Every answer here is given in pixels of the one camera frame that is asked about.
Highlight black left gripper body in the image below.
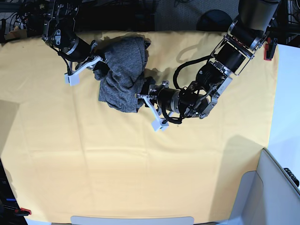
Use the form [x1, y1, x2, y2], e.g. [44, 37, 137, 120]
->
[142, 81, 185, 115]

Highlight red black clamp right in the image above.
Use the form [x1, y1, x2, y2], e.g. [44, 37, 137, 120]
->
[264, 37, 278, 61]

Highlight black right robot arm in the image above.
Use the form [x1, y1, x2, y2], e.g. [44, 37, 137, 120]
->
[42, 0, 109, 86]

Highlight white cardboard box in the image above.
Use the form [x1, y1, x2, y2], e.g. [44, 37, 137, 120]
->
[227, 148, 300, 225]

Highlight grey long-sleeve T-shirt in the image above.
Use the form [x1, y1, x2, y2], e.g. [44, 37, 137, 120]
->
[98, 36, 150, 113]

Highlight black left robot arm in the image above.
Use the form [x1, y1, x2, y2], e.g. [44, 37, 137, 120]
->
[135, 0, 280, 125]

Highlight yellow table cloth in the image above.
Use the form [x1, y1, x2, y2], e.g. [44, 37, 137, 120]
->
[0, 38, 279, 223]

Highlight white plastic tray edge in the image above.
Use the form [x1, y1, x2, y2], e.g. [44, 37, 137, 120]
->
[71, 216, 194, 225]

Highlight red black clamp left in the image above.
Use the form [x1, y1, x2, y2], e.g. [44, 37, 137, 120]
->
[14, 208, 31, 217]

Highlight black round stand base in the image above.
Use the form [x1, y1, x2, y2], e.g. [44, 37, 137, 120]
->
[196, 9, 233, 32]

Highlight red black clamp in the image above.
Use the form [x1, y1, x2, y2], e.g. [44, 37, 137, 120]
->
[264, 37, 278, 61]
[14, 208, 31, 217]

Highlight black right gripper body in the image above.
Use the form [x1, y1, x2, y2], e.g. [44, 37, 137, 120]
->
[63, 38, 107, 70]

